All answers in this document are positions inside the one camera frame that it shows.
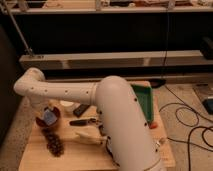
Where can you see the orange carrot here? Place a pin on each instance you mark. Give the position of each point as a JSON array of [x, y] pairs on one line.
[[153, 125]]

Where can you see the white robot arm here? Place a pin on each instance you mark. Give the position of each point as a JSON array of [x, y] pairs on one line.
[[132, 145]]

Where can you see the metal shelf rack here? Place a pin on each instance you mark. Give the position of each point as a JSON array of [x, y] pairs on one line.
[[177, 46]]

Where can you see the silver fork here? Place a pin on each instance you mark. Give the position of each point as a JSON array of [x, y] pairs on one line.
[[159, 143]]

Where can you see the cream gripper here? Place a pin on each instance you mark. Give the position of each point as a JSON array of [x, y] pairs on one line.
[[48, 115]]

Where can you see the white cup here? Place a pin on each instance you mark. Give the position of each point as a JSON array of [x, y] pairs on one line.
[[68, 106]]

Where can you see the bunch of dark grapes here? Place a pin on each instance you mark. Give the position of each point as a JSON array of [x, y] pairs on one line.
[[54, 143]]

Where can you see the black handled tool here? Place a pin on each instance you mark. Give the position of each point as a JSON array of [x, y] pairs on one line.
[[84, 122]]

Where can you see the brown bowl left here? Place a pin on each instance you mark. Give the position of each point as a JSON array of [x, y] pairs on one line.
[[40, 122]]

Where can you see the black rectangular block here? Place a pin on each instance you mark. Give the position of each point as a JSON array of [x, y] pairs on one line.
[[80, 110]]

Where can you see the dark device right floor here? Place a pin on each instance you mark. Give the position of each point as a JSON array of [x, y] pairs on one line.
[[206, 97]]

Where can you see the green plastic tray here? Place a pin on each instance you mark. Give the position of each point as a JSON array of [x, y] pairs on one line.
[[145, 98]]

